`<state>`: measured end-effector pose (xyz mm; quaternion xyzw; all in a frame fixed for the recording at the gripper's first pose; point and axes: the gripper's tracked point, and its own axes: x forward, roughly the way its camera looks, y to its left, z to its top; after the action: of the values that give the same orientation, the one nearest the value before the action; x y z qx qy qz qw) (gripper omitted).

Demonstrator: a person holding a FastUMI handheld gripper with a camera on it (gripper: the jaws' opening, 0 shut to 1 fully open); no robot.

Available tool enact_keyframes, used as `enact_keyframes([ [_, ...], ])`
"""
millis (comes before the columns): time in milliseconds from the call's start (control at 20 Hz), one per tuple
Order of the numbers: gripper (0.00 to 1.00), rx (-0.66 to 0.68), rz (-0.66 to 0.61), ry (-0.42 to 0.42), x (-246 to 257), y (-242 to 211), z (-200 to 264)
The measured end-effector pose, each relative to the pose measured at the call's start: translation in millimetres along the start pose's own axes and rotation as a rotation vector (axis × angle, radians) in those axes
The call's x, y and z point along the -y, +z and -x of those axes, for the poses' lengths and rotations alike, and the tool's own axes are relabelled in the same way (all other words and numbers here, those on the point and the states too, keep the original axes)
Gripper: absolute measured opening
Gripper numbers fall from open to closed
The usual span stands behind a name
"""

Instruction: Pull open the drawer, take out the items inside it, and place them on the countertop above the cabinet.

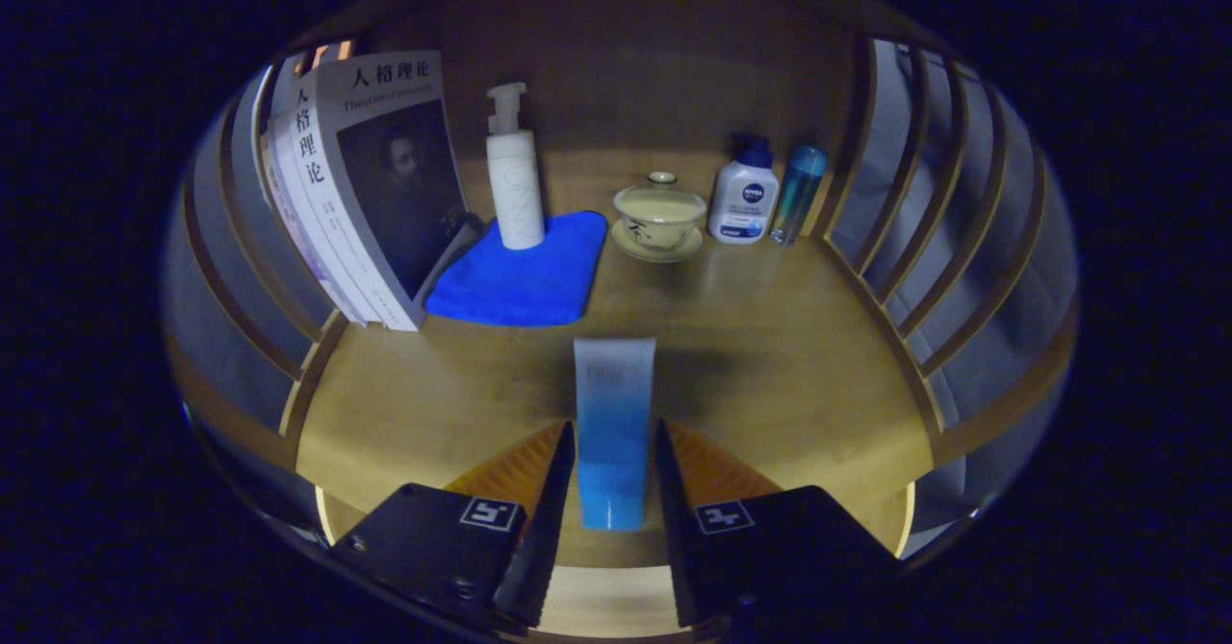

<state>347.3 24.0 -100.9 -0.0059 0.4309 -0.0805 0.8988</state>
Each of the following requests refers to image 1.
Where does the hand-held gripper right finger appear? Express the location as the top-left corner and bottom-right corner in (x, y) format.
(654, 419), (906, 631)

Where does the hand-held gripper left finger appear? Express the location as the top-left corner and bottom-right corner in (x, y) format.
(330, 420), (577, 631)

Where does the blue cosmetic tube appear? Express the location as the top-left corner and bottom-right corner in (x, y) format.
(574, 338), (657, 531)

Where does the wooden countertop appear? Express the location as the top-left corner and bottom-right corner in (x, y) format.
(296, 148), (935, 568)

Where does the wooden cabinet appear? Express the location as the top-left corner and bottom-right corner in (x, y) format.
(164, 0), (1079, 578)

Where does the blue cloth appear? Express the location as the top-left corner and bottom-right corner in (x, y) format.
(425, 211), (609, 327)

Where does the lidded tea bowl with saucer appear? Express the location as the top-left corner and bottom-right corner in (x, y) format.
(611, 171), (708, 263)

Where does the white lotion bottle blue cap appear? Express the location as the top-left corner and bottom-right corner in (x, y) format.
(708, 134), (779, 245)

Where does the white pump bottle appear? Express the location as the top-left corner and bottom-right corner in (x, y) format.
(485, 83), (547, 250)

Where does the teal bottle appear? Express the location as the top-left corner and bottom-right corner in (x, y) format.
(770, 145), (829, 246)

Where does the book with dark portrait cover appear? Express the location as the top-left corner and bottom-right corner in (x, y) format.
(316, 50), (482, 330)

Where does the white book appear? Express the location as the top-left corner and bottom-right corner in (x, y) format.
(272, 76), (386, 327)

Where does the pale purple book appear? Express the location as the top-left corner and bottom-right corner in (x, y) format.
(260, 129), (357, 325)

